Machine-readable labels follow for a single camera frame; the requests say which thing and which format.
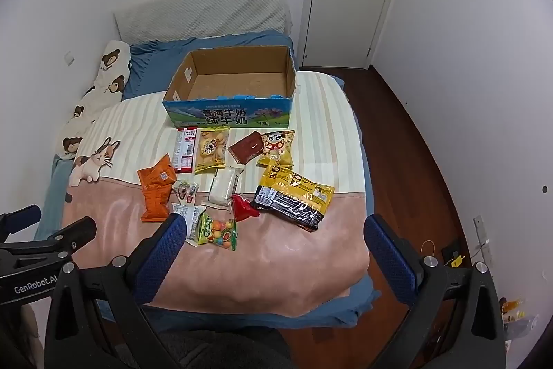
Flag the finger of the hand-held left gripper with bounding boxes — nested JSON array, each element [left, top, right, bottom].
[[0, 217, 98, 266], [0, 205, 43, 242]]

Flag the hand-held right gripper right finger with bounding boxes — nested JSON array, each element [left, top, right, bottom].
[[364, 214, 506, 369]]

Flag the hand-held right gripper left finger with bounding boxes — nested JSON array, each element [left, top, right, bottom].
[[43, 213, 187, 369]]

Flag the white printed snack packet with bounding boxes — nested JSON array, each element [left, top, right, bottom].
[[171, 202, 206, 245]]

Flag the green bag of colourful candies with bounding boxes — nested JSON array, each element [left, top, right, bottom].
[[196, 213, 238, 252]]

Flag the orange snack packet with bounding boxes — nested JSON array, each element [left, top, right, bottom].
[[137, 154, 178, 223]]

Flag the small clear candy packet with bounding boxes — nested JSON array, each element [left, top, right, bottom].
[[172, 179, 200, 206]]

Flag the small red snack packet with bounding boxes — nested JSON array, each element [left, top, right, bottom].
[[231, 193, 260, 222]]

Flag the red and white long packet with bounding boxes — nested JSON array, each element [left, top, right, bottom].
[[173, 127, 198, 173]]

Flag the black and yellow large bag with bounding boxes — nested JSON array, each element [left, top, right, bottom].
[[250, 159, 336, 232]]

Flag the yellow bread snack packet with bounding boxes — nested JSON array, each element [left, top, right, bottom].
[[193, 126, 231, 175]]

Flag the brown red snack packet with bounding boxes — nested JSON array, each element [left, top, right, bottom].
[[227, 131, 265, 163]]

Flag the yellow cartoon snack packet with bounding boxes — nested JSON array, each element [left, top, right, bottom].
[[257, 130, 296, 169]]

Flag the cardboard box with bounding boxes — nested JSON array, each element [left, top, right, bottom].
[[162, 46, 299, 130]]

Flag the light teal cloth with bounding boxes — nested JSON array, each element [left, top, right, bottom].
[[34, 156, 75, 241]]

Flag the striped cat print blanket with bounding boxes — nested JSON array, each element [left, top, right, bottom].
[[60, 71, 372, 320]]

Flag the dark grey cloth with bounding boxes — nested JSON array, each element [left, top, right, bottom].
[[142, 323, 297, 369]]

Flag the small bottles on floor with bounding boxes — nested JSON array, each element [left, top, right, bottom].
[[500, 297, 540, 340]]

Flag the white bear print pillow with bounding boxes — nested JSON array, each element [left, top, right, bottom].
[[55, 40, 132, 161]]

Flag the blue bed sheet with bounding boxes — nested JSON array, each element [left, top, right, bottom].
[[35, 29, 381, 329]]

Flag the white wall panel with cable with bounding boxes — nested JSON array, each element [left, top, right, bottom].
[[472, 215, 494, 267]]

